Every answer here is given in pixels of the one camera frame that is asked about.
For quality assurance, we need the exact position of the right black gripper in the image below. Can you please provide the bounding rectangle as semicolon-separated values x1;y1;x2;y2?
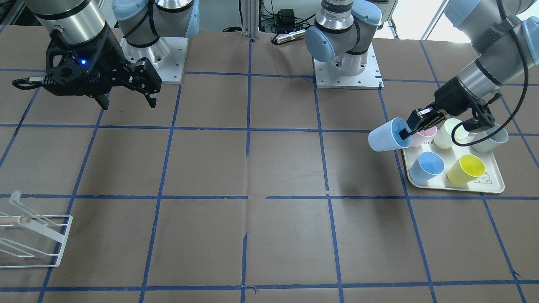
42;27;162;111

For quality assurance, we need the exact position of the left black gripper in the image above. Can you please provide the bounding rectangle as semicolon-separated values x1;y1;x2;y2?
398;77;501;140

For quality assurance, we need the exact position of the light blue plastic cup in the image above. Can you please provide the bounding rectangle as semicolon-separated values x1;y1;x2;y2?
368;117;412;152

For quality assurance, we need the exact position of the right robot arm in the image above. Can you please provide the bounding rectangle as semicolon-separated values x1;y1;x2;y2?
12;0;200;110

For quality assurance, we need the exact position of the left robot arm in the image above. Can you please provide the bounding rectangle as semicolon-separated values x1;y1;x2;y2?
304;0;538;139

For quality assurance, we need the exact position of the pink plastic cup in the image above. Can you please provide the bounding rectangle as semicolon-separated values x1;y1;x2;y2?
410;126;438;148

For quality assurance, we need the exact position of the pale green plastic cup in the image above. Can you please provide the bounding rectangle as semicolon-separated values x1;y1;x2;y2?
433;118;469;149

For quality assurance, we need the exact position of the yellow plastic cup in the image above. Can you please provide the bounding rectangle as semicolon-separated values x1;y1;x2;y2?
446;154;486;186

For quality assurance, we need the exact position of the grey plastic cup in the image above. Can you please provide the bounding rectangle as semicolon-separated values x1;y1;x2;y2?
471;123;509;153

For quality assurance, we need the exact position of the cream plastic tray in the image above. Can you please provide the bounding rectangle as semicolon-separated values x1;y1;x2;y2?
399;127;505;194

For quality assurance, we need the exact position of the silver metal connector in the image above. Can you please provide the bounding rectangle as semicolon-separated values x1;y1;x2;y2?
271;29;306;45

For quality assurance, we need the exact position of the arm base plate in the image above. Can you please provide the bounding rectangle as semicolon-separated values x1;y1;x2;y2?
312;44;384;90
120;37;190;84

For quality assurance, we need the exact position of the aluminium frame post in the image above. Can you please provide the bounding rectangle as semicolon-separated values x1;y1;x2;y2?
240;0;260;40

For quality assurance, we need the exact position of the white wire cup rack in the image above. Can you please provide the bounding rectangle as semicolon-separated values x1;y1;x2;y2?
0;191;74;270

